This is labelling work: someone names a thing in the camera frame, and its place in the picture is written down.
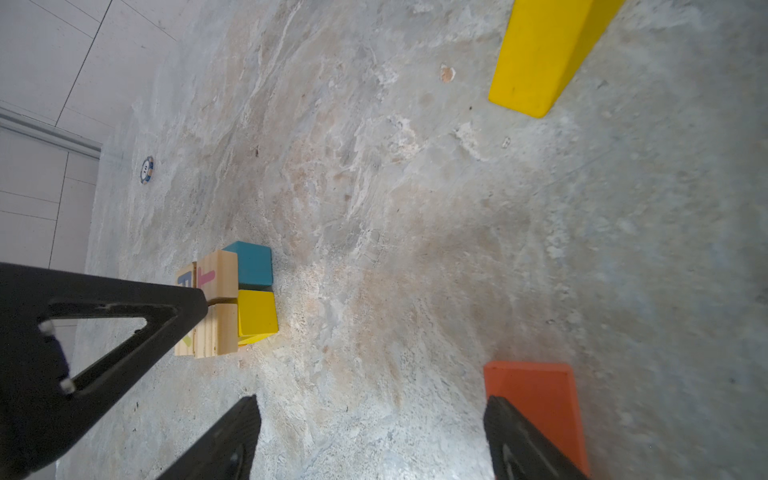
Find natural wood block pink mark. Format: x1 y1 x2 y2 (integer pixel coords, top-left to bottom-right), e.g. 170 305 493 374
197 250 239 304

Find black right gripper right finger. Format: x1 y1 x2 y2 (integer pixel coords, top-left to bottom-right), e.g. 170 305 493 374
483 396 589 480

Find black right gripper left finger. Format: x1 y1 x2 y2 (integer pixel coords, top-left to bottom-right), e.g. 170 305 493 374
159 395 261 479

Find blue poker chip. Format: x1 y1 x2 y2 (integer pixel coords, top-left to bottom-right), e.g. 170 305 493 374
140 156 154 184

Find yellow rectangular wooden block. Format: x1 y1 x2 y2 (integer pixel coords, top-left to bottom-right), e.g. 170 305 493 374
488 0 624 118

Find teal wooden cube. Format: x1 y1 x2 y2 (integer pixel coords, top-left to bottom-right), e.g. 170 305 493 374
223 241 274 291

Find yellow wooden cube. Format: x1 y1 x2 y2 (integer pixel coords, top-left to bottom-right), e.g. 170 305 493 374
236 290 279 346

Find red wooden block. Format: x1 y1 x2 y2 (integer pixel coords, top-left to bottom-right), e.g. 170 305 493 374
483 361 590 475

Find natural wood block yellow print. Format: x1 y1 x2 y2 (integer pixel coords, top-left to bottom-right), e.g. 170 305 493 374
174 329 195 356

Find natural wood block blue print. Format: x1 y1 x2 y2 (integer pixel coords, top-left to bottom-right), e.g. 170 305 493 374
175 262 197 288

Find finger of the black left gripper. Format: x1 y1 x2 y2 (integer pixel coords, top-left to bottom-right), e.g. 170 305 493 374
1 263 208 474

